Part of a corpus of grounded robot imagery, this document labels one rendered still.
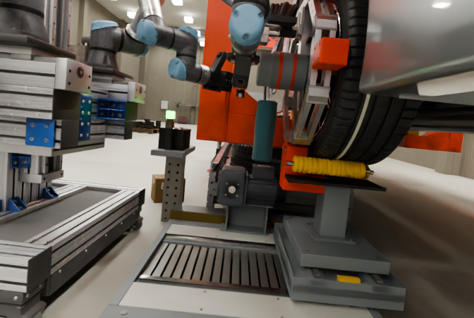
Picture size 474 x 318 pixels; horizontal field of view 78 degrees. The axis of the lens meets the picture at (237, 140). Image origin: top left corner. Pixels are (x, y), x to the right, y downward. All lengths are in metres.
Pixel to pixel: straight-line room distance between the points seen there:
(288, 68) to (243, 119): 0.55
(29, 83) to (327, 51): 0.85
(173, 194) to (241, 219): 0.45
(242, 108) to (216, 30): 0.43
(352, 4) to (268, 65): 0.34
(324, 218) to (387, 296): 0.31
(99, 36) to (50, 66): 0.57
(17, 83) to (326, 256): 1.09
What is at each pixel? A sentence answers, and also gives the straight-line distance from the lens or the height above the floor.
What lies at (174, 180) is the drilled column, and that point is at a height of 0.26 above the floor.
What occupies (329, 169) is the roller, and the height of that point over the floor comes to 0.51.
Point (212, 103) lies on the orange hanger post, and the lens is 1.58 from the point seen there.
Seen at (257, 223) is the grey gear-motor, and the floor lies 0.10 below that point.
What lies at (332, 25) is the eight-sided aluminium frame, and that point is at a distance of 0.96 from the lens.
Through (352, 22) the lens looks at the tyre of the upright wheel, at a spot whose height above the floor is 0.95.
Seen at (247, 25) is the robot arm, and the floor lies 0.84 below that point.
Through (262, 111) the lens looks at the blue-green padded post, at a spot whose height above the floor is 0.69.
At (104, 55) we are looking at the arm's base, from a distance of 1.53.
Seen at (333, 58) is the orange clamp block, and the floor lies 0.83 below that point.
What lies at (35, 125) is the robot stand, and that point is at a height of 0.57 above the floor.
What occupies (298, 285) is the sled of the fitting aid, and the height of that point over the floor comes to 0.14.
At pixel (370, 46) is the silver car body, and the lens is 0.79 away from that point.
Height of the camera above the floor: 0.64
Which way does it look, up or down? 4 degrees down
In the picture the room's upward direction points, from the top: 6 degrees clockwise
